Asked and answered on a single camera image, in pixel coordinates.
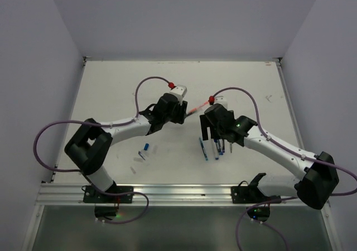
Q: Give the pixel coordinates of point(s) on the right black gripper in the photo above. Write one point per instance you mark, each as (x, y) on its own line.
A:
(205, 122)

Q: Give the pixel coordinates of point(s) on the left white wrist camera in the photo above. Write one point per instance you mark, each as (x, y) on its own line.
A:
(179, 91)

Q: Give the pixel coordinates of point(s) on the blue clear gel pen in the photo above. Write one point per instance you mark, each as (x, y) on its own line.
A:
(219, 147)

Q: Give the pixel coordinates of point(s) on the orange gel pen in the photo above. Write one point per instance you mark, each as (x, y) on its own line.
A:
(197, 109)

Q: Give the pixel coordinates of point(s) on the blue cap marker pen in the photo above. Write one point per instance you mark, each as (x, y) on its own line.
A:
(215, 149)

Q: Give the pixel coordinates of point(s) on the aluminium front rail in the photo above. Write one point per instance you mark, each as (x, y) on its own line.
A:
(67, 194)

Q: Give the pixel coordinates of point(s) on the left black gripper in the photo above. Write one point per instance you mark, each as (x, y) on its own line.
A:
(181, 112)

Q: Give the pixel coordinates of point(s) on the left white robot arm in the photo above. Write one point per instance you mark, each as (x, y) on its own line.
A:
(89, 146)

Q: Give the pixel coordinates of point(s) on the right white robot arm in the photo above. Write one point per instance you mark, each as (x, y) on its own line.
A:
(313, 177)

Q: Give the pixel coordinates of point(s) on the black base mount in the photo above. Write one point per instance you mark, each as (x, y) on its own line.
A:
(248, 193)
(107, 203)

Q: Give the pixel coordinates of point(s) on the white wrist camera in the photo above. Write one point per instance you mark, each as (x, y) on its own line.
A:
(222, 100)
(179, 91)

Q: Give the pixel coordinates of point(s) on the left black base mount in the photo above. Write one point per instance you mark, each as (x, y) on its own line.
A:
(107, 203)

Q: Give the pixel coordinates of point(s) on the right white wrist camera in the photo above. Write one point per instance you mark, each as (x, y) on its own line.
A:
(222, 100)

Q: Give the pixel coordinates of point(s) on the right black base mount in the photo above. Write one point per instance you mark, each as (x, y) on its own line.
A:
(248, 193)

